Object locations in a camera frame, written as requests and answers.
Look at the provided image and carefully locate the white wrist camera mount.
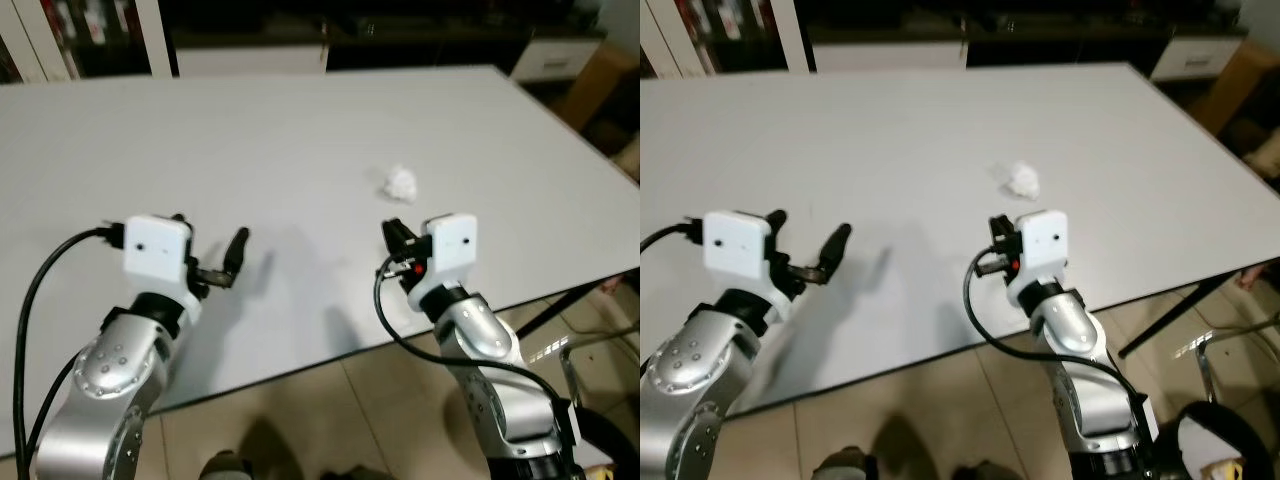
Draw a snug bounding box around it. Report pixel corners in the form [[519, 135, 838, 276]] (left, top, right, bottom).
[[702, 210, 777, 301], [418, 213, 478, 303], [123, 214, 201, 306], [1005, 208, 1069, 306]]

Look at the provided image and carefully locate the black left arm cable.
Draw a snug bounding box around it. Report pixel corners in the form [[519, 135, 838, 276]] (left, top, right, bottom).
[[10, 226, 126, 471], [640, 222, 707, 253]]

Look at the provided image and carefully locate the metal chair frame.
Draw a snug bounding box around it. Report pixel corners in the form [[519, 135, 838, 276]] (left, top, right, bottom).
[[1194, 328, 1280, 403], [558, 333, 641, 403]]

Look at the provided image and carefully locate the black table leg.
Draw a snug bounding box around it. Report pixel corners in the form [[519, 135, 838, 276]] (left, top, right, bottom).
[[515, 284, 603, 337], [1118, 270, 1243, 359]]

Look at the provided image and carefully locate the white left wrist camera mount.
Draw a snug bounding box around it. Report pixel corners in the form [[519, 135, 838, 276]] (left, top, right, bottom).
[[702, 210, 777, 301], [123, 214, 201, 306]]

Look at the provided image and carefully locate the dark wooden cabinet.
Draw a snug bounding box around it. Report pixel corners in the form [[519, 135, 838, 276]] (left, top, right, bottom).
[[800, 0, 1253, 73], [160, 0, 641, 77]]

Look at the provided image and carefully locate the white bookshelf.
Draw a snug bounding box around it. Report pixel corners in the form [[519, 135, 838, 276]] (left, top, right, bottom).
[[0, 0, 173, 83], [640, 0, 813, 79]]

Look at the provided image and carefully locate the black rubbish bin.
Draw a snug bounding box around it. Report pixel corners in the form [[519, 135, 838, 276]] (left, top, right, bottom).
[[576, 405, 641, 480], [1172, 398, 1279, 480]]

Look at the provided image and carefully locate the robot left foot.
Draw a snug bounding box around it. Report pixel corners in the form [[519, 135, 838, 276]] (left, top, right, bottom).
[[812, 448, 879, 480], [200, 450, 257, 480]]

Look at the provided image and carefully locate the wide white drawer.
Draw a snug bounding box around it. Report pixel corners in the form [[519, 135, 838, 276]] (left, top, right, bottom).
[[175, 44, 330, 77], [811, 41, 967, 72]]

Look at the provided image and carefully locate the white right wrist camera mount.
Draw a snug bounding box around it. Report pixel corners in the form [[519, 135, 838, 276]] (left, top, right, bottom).
[[1005, 208, 1069, 306], [418, 213, 478, 303]]

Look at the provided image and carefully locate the small white drawer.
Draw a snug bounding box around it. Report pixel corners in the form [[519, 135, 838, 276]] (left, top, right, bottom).
[[511, 38, 602, 82], [1150, 37, 1242, 82]]

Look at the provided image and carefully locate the crumpled white paper ball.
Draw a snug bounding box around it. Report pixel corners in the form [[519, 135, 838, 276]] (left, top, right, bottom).
[[381, 165, 419, 198], [1003, 161, 1042, 198]]

